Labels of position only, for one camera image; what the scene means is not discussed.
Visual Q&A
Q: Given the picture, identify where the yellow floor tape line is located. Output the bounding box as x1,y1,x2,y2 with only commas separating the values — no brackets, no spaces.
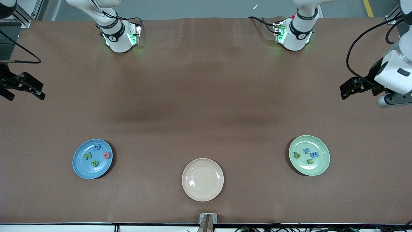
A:
363,0,375,17

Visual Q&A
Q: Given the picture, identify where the blue plate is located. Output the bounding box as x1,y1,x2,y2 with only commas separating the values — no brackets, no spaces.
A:
72,139,114,180

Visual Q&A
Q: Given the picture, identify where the black cable tangle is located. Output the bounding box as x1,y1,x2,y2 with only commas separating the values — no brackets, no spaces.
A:
234,223,412,232

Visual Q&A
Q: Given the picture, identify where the aluminium frame profile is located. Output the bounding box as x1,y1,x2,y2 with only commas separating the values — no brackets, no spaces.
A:
10,0,44,29
385,5,403,25

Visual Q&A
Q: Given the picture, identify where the green plate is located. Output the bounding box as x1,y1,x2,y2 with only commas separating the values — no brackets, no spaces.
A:
289,135,331,176

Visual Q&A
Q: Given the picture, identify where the beige plate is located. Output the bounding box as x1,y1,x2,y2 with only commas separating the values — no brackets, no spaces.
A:
182,158,224,202

